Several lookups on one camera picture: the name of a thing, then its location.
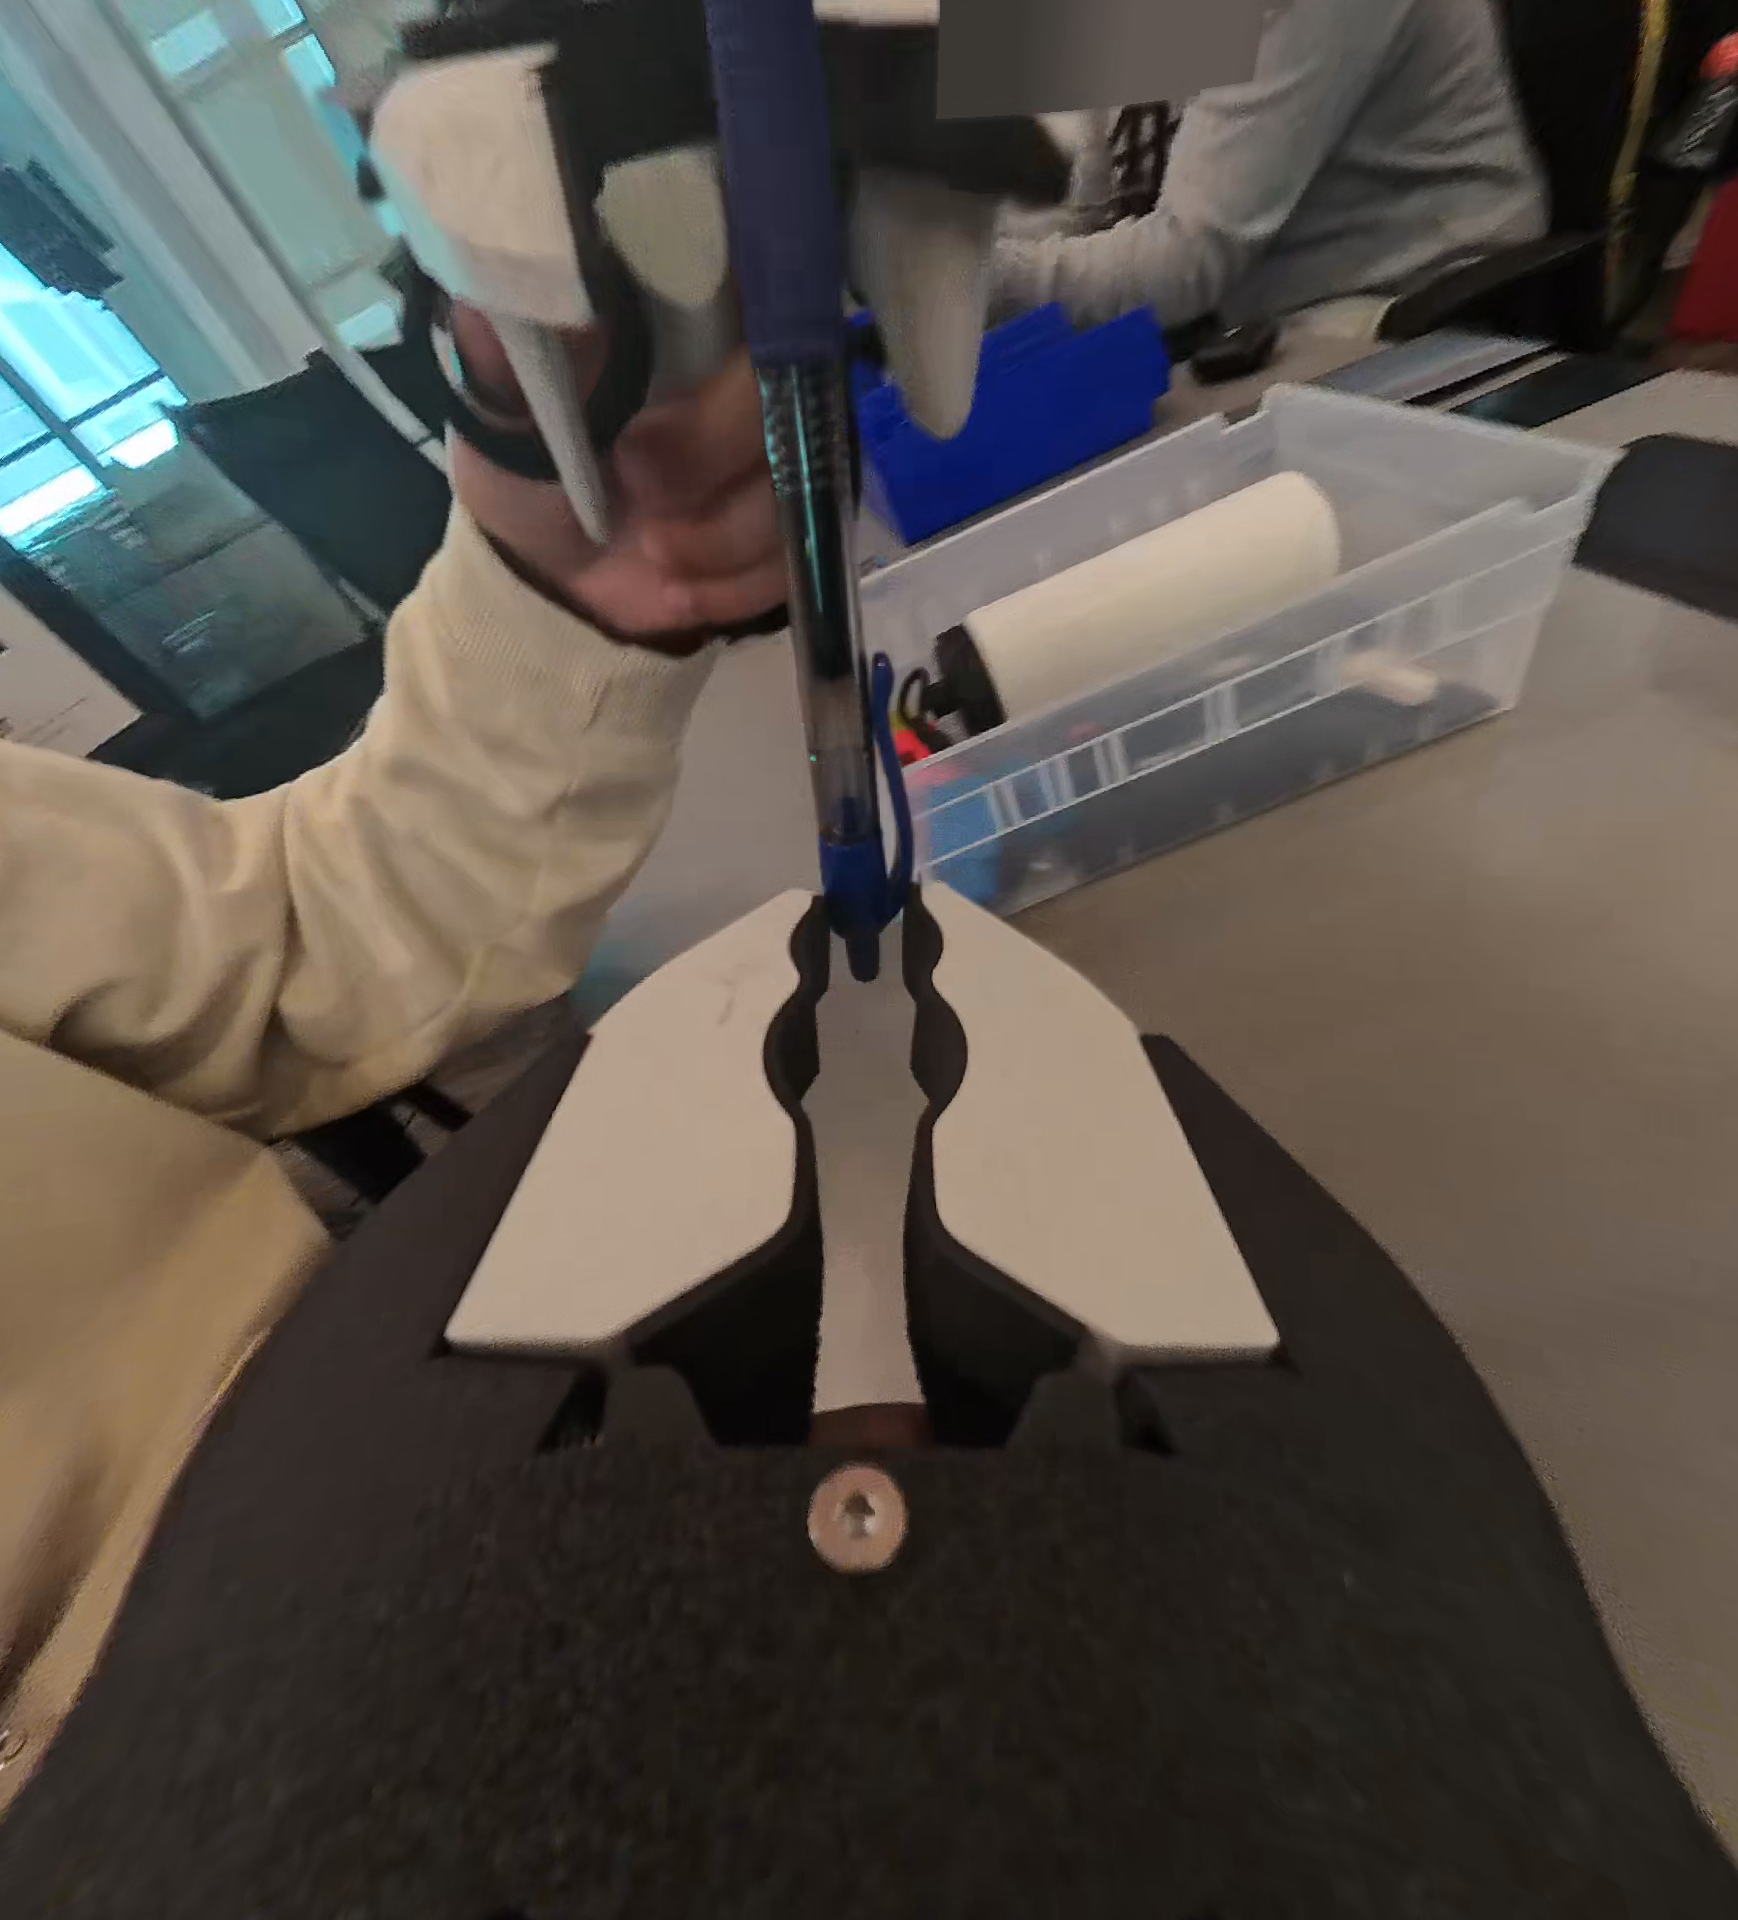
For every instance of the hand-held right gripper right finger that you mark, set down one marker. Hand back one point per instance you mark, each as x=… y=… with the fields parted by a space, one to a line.
x=1109 y=1170

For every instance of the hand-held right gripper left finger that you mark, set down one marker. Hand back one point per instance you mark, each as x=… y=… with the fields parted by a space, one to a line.
x=613 y=1170

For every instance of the grey desk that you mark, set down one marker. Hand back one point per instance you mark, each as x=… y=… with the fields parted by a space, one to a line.
x=1411 y=1125

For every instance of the blue pen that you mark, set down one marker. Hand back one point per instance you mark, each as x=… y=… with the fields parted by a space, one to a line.
x=779 y=224

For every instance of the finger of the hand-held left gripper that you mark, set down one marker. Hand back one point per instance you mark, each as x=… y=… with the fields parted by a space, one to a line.
x=930 y=301
x=674 y=224

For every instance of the blue plastic bin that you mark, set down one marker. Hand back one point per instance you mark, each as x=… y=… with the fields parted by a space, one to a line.
x=1050 y=405

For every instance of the black bottle red cap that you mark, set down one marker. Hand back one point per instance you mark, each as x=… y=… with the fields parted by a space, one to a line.
x=1717 y=121

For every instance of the white roll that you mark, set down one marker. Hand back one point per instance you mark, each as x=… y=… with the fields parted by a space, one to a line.
x=1170 y=601

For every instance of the black yellow striped chair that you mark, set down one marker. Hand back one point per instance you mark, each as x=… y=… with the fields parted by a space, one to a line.
x=1575 y=121

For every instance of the black rounded pad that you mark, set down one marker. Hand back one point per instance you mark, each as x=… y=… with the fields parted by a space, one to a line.
x=1725 y=524

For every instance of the person's left forearm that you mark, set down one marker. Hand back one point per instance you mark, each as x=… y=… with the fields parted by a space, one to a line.
x=285 y=899

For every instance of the black computer mouse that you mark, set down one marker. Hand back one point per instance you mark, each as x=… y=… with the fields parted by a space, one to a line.
x=1232 y=349

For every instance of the person's left hand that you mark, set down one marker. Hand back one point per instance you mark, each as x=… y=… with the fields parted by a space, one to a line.
x=690 y=524

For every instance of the clear plastic bin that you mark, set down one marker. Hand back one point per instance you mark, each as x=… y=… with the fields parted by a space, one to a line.
x=1528 y=516

